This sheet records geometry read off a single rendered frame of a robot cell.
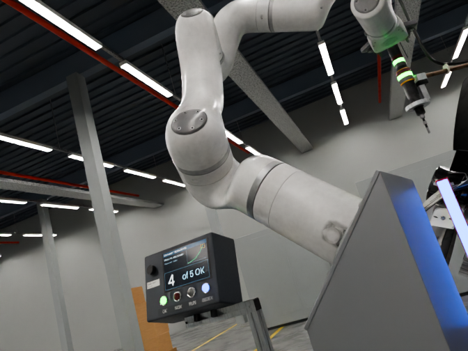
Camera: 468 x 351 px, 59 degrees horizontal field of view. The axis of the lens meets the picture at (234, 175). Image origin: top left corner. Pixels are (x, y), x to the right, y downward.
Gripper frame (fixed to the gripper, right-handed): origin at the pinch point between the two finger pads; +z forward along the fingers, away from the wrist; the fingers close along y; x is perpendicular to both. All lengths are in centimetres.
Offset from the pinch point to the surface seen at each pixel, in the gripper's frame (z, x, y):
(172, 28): 404, 383, -321
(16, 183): 395, 282, -814
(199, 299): -41, -56, -64
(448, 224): 7, -56, -6
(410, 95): 0.7, -17.1, -1.1
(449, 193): -33, -50, 0
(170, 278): -40, -48, -73
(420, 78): 3.1, -12.8, 3.3
